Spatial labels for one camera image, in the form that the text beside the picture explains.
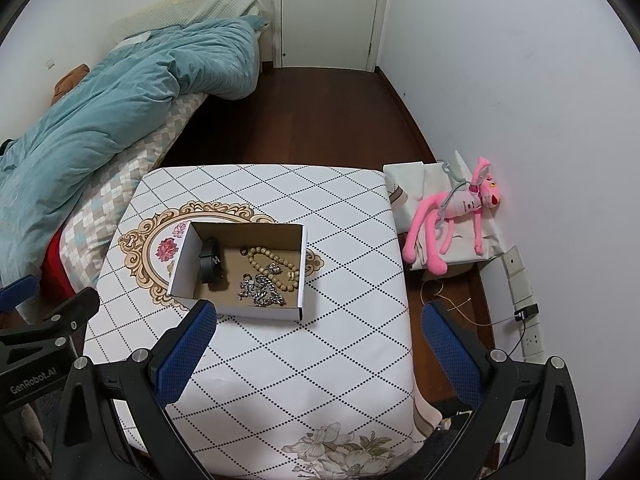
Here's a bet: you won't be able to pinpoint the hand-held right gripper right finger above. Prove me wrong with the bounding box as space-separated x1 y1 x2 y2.
421 302 587 480

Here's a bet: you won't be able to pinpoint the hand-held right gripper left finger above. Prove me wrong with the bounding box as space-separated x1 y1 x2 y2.
50 299 219 480

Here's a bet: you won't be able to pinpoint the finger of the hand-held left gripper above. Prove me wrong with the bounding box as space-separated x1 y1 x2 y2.
0 274 42 317
0 287 102 347

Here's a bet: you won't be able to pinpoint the cardboard box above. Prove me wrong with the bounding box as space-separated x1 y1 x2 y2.
167 220 307 322

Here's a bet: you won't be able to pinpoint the thin silver bracelet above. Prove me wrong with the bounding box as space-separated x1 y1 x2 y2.
237 272 261 302

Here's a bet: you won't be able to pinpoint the black smart band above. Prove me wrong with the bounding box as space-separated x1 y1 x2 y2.
198 236 224 286

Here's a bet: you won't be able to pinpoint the thick silver chain bracelet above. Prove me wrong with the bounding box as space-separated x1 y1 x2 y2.
252 274 289 308

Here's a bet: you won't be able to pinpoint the wooden bead bracelet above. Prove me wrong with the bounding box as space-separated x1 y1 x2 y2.
247 245 302 292

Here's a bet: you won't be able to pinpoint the red blanket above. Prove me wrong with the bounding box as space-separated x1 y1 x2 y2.
40 230 72 302

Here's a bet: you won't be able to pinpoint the person's dark fleece pants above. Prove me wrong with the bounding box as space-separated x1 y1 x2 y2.
431 410 501 480

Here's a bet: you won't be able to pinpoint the checkered pillow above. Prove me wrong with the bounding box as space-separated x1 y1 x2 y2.
60 90 211 281

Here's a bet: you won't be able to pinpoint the diamond patterned tablecloth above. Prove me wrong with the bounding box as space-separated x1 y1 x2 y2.
82 162 427 476

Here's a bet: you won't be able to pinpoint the pink plush toy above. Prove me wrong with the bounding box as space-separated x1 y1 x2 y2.
402 156 503 276

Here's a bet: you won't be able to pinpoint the teal quilt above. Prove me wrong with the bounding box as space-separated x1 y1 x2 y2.
0 15 266 286

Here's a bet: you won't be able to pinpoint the brown plush toy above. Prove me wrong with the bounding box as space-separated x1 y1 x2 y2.
51 64 92 107

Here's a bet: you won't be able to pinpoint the white door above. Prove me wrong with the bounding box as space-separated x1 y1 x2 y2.
272 0 392 72

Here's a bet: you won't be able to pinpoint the thin charger cable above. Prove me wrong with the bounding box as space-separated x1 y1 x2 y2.
420 279 523 357

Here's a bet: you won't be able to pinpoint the white wall socket strip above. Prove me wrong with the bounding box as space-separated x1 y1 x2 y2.
502 245 547 362

